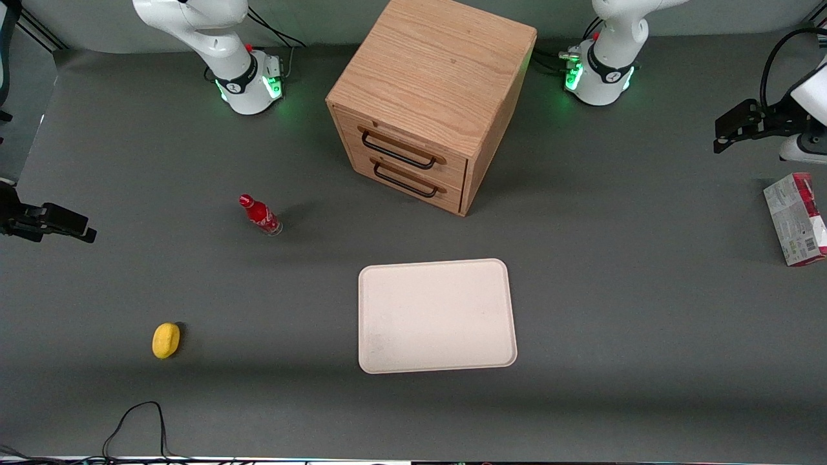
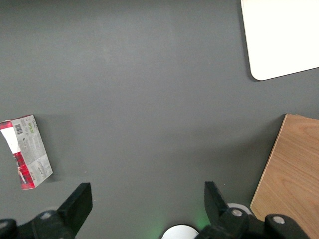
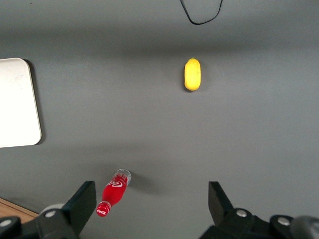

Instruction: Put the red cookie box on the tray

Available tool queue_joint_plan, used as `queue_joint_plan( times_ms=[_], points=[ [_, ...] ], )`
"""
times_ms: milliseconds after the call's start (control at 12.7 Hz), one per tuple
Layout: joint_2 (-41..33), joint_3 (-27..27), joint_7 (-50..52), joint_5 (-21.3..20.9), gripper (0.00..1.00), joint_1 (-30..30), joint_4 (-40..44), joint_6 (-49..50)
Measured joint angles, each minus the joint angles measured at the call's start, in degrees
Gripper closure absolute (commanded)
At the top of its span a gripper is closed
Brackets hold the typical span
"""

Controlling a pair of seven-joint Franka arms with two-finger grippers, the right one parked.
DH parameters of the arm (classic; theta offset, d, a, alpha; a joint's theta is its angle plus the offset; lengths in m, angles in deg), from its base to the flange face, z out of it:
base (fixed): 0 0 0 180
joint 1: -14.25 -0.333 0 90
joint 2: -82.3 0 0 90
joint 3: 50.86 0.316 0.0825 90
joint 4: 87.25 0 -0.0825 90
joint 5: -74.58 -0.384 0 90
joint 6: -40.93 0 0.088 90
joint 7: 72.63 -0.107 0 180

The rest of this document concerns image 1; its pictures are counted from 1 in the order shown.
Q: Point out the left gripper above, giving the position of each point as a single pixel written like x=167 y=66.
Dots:
x=777 y=121

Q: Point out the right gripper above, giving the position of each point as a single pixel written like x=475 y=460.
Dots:
x=14 y=217

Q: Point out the red cookie box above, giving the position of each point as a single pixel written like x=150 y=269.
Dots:
x=796 y=219

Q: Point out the cream rectangular tray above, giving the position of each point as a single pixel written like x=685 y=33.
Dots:
x=436 y=316

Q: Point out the yellow lemon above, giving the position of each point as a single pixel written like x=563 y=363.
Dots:
x=166 y=340

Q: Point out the red cola bottle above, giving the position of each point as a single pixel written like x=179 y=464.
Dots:
x=260 y=214

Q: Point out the wooden two-drawer cabinet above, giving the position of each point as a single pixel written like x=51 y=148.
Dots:
x=433 y=71

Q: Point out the wooden drawer front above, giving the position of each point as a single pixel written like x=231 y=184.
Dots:
x=413 y=145
x=420 y=187

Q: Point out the aluminium frame rail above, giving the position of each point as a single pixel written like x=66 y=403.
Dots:
x=42 y=32

